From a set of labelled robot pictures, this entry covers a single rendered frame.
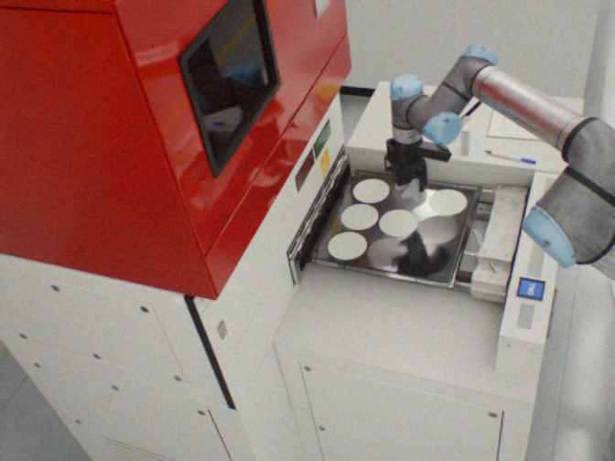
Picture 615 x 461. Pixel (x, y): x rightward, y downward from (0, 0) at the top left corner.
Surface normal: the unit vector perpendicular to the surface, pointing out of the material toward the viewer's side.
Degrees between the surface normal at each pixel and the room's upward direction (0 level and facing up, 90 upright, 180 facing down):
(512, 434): 90
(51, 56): 90
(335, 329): 0
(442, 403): 90
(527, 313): 0
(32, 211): 90
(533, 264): 0
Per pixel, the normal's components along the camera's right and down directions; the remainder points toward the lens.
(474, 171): -0.36, 0.69
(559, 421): -0.14, -0.71
